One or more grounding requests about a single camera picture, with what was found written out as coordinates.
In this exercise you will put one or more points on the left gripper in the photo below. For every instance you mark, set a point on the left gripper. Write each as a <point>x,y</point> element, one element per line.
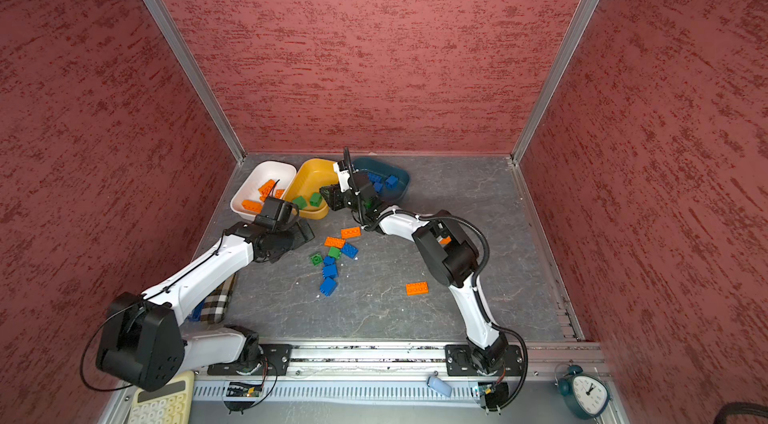
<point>299,238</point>

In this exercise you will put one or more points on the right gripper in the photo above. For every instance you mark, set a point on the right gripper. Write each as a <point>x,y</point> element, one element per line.
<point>335,201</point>

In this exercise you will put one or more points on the blue long lego brick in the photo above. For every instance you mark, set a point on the blue long lego brick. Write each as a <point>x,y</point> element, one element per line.
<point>375,177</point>

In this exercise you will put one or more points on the large orange lego plate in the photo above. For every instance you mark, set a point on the large orange lego plate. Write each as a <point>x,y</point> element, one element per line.
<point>335,242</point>

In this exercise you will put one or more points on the green hollow lego brick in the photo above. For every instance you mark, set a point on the green hollow lego brick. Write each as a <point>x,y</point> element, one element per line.
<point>316,259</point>

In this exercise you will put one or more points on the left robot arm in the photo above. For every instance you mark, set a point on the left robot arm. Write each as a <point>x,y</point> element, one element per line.
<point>141,340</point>

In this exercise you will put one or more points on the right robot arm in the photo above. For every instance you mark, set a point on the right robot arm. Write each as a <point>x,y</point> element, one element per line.
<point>455,252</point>

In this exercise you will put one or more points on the teal plastic bin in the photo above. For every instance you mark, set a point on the teal plastic bin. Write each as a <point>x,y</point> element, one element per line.
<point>385,169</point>

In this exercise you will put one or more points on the yellow plastic bin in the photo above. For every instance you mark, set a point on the yellow plastic bin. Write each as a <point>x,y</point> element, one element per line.
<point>311,176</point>

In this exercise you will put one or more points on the white plastic bin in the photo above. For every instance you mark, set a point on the white plastic bin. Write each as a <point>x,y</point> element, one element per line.
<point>269,179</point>

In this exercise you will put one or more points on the plaid pouch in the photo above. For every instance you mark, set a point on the plaid pouch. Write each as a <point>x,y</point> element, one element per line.
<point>216,304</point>

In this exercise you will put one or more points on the blue stapler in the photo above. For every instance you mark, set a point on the blue stapler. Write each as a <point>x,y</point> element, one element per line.
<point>195,315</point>

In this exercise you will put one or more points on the small blue cylinder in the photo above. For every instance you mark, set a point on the small blue cylinder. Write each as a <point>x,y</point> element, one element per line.
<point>439,386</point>

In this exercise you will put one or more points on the cream calculator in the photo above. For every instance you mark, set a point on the cream calculator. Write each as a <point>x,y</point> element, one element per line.
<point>171,404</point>

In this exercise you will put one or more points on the teal alarm clock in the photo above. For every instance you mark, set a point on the teal alarm clock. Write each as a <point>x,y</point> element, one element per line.
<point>585,396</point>

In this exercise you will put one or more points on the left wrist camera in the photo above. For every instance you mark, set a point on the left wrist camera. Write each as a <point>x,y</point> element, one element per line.
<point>275,214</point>

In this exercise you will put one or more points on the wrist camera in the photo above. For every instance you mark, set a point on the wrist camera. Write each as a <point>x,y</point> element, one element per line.
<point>275,214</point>
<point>344,170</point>

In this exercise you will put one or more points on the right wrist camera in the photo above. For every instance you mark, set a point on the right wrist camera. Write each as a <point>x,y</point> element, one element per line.
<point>344,170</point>

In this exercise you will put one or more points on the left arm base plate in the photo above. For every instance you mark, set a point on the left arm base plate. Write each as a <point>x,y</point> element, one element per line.
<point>272,358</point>

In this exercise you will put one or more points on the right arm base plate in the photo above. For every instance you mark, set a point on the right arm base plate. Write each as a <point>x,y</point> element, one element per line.
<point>459,362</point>

